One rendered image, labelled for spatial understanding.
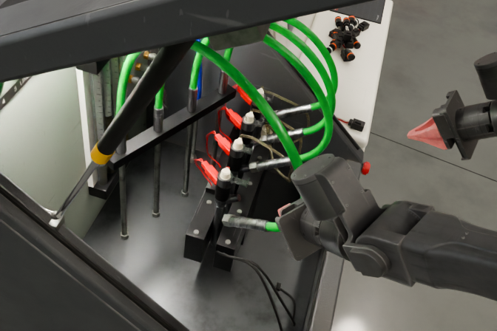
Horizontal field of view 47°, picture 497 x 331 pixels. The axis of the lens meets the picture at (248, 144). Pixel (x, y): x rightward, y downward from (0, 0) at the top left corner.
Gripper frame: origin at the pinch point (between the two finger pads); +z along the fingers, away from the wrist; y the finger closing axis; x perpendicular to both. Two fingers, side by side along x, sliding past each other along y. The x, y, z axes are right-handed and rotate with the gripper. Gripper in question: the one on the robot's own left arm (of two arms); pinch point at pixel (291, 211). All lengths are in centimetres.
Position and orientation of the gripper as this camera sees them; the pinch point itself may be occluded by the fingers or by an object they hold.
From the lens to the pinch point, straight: 84.9
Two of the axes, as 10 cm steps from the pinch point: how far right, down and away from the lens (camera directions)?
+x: 4.0, 9.0, 1.9
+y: -8.5, 4.4, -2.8
